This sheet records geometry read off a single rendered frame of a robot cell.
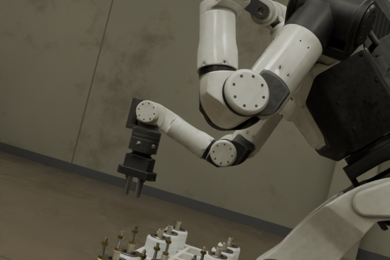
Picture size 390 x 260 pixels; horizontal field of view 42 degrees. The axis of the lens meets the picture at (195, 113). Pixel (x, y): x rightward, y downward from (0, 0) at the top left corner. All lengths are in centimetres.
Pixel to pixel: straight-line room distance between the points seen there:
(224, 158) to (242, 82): 63
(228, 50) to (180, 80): 356
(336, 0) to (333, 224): 47
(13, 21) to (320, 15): 454
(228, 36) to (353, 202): 46
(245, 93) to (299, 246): 47
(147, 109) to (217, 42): 65
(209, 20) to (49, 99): 411
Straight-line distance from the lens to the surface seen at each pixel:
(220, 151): 144
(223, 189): 428
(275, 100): 86
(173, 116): 157
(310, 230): 118
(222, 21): 90
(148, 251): 200
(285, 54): 91
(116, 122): 460
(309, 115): 113
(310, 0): 100
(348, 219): 114
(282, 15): 127
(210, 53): 87
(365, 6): 99
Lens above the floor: 72
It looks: 1 degrees up
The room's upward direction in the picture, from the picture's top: 14 degrees clockwise
